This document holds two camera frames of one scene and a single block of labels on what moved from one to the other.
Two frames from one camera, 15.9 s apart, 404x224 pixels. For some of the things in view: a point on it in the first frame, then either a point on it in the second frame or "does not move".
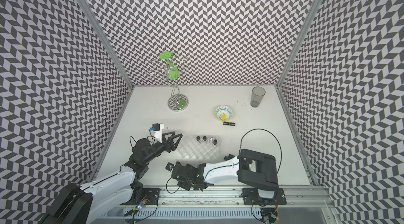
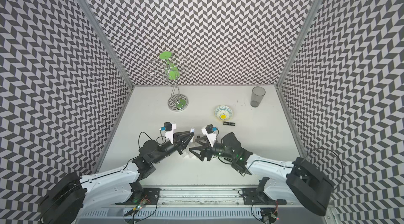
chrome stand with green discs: x=169 y=69 does not move
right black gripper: x=184 y=185 -> x=203 y=150
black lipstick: x=228 y=123 does not move
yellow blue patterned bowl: x=223 y=112 does not move
